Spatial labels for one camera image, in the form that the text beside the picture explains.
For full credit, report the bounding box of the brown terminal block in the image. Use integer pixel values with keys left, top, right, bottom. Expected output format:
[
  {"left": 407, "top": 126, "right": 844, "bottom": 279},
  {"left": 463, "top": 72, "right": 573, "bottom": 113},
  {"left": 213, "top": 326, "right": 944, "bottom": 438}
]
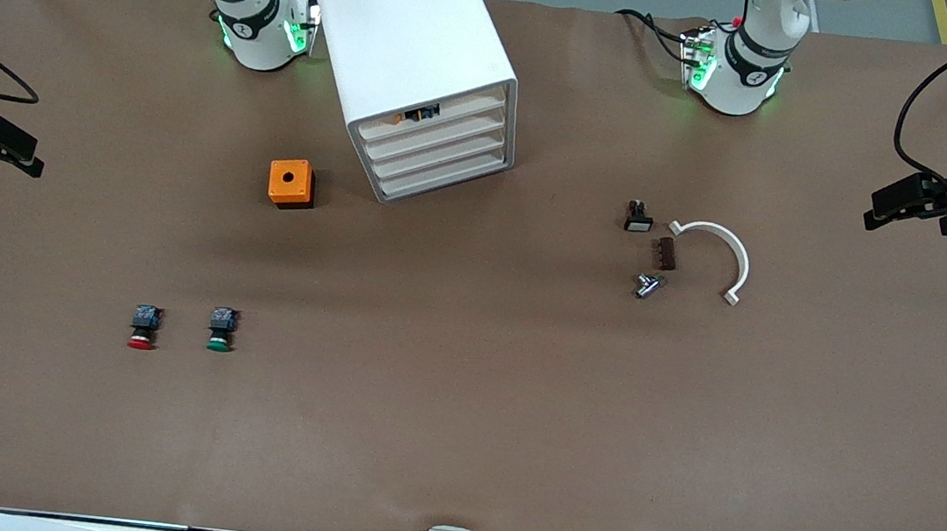
[{"left": 649, "top": 235, "right": 680, "bottom": 273}]

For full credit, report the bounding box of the silver metal key switch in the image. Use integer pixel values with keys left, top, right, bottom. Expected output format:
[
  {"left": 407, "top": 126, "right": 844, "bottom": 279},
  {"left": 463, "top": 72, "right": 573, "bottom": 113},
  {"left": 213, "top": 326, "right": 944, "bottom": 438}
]
[{"left": 633, "top": 269, "right": 669, "bottom": 303}]

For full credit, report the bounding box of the orange blue button part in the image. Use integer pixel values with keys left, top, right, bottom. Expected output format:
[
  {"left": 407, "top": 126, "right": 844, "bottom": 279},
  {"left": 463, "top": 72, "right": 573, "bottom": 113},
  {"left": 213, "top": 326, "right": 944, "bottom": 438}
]
[{"left": 394, "top": 99, "right": 443, "bottom": 129}]

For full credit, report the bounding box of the white plastic drawer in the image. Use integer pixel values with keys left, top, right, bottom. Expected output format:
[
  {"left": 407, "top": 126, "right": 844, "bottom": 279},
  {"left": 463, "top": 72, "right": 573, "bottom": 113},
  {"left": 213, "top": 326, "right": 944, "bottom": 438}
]
[
  {"left": 356, "top": 69, "right": 511, "bottom": 157},
  {"left": 366, "top": 117, "right": 509, "bottom": 192},
  {"left": 361, "top": 94, "right": 510, "bottom": 174},
  {"left": 370, "top": 136, "right": 511, "bottom": 213}
]

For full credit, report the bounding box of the green push button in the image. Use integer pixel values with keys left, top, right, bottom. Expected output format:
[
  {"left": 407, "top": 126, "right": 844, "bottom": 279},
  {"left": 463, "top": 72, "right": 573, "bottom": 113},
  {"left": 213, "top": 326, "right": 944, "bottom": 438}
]
[{"left": 205, "top": 304, "right": 240, "bottom": 354}]

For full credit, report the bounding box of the red push button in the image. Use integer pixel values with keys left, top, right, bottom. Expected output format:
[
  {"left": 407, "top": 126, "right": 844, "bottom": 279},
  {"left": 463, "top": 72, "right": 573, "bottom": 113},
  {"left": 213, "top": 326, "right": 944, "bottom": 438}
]
[{"left": 126, "top": 304, "right": 164, "bottom": 353}]

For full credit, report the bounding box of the white curved plastic bracket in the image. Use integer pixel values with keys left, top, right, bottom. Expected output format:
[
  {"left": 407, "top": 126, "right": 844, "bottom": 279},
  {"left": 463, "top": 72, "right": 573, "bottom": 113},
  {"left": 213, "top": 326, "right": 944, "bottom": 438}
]
[{"left": 661, "top": 218, "right": 754, "bottom": 308}]

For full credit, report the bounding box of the black arm base cable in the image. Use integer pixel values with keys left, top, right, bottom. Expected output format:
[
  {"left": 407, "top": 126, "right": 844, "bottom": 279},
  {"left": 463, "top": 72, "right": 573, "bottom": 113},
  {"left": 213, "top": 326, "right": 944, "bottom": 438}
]
[{"left": 610, "top": 6, "right": 696, "bottom": 62}]

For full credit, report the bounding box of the white drawer cabinet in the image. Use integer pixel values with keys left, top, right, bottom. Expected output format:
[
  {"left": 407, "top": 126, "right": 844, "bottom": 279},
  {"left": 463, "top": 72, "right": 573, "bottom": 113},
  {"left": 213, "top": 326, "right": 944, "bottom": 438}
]
[{"left": 287, "top": 0, "right": 531, "bottom": 217}]

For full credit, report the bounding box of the orange box with hole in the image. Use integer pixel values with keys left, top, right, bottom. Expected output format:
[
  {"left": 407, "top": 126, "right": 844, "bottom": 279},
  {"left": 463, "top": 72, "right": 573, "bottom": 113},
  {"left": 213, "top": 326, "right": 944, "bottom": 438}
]
[{"left": 266, "top": 157, "right": 319, "bottom": 213}]

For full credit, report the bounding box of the black white push switch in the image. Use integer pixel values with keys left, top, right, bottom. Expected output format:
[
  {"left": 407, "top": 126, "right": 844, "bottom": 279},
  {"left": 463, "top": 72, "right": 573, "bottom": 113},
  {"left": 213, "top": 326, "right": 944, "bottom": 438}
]
[{"left": 622, "top": 199, "right": 656, "bottom": 235}]

